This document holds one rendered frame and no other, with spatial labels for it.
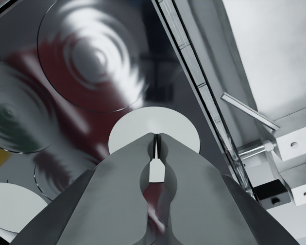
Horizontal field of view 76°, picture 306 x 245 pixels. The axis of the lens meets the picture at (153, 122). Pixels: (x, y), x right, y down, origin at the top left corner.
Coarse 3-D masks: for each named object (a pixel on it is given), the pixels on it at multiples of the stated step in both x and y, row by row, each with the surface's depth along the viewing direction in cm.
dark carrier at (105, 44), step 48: (48, 0) 15; (96, 0) 15; (144, 0) 15; (0, 48) 17; (48, 48) 17; (96, 48) 17; (144, 48) 17; (0, 96) 19; (48, 96) 19; (96, 96) 19; (144, 96) 19; (192, 96) 19; (0, 144) 22; (48, 144) 22; (96, 144) 21; (48, 192) 25; (144, 192) 25
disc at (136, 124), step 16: (144, 112) 20; (160, 112) 20; (176, 112) 20; (128, 128) 20; (144, 128) 20; (160, 128) 20; (176, 128) 20; (192, 128) 20; (112, 144) 21; (192, 144) 21; (160, 160) 22; (160, 176) 24
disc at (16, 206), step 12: (0, 192) 25; (12, 192) 25; (24, 192) 25; (0, 204) 26; (12, 204) 26; (24, 204) 26; (36, 204) 26; (0, 216) 27; (12, 216) 27; (24, 216) 27; (12, 228) 29
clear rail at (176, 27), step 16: (160, 0) 15; (176, 16) 15; (176, 32) 16; (176, 48) 17; (192, 48) 17; (192, 64) 17; (192, 80) 18; (208, 96) 18; (208, 112) 19; (224, 128) 20; (224, 144) 21; (240, 160) 22; (240, 176) 23
